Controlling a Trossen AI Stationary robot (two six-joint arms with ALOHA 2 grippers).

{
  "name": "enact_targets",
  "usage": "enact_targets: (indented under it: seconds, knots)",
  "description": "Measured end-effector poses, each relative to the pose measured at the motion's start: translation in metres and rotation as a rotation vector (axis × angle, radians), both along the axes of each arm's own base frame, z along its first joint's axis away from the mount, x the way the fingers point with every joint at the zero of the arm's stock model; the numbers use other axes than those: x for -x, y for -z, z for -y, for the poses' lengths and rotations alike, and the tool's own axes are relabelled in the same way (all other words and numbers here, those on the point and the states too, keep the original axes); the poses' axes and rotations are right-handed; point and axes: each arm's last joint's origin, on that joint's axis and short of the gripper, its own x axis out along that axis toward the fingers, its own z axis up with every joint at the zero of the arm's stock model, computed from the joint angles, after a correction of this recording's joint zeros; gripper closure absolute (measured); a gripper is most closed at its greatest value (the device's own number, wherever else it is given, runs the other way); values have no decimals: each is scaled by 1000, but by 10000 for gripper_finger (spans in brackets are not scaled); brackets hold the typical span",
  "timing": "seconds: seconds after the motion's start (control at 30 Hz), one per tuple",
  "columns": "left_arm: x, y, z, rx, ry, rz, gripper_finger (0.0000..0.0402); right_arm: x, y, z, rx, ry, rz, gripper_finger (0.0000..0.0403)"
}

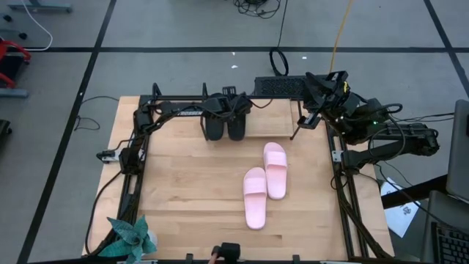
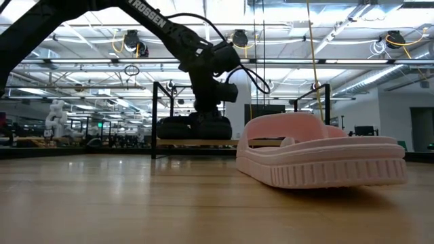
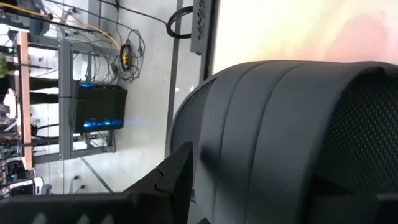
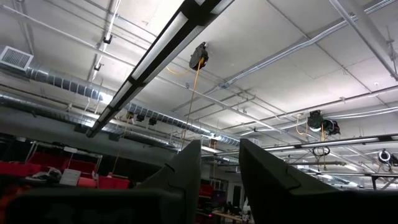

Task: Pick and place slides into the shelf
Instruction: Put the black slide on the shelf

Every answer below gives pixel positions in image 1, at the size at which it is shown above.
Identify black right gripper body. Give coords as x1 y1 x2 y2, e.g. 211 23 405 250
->
295 70 350 131

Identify black cable tangle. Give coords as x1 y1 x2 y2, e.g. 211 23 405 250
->
232 0 283 20

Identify black table cable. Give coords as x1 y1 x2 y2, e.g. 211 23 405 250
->
84 170 124 256

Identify yellow hanging cable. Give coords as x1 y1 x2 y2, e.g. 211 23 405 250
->
328 0 356 74

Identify grey metal base bar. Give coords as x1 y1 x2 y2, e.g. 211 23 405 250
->
0 88 29 99
6 0 73 14

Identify wooden shelf with black frame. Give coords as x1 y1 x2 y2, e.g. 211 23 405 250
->
200 83 311 143

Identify grey laptop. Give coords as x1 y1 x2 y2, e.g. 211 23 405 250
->
420 98 469 264

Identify black camera cable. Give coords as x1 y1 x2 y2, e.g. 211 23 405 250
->
241 93 275 110

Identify pink slide sandal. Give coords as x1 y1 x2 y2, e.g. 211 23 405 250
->
243 166 269 231
262 142 289 201

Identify teal artificial plant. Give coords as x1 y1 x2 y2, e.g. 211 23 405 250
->
97 214 159 264

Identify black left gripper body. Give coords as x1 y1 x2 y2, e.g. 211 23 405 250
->
221 85 254 120

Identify black box device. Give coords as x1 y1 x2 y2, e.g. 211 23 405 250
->
218 241 242 264

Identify thick black cable bundle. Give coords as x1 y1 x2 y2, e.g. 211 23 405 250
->
330 161 395 260

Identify black aluminium table frame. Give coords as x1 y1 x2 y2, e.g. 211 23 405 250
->
117 82 395 264

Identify black hanging cable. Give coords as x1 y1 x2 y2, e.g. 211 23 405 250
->
276 0 290 49

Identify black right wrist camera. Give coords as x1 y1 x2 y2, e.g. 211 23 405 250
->
340 91 363 113

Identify thin black floor cable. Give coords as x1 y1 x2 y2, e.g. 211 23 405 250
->
73 95 120 132

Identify white paper sheet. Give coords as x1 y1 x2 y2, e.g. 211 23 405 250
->
380 177 421 239

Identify black beam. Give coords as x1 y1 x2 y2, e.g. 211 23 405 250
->
380 174 450 210

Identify black power cables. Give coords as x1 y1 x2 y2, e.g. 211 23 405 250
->
388 111 455 124

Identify black coiled floor cable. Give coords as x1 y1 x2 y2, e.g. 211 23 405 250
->
269 47 290 77

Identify red metal cart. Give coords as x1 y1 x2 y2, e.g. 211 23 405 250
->
0 39 33 89

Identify white floor cable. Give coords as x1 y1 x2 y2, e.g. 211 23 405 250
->
20 0 54 52

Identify black computer case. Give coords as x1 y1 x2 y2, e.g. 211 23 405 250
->
254 75 312 98

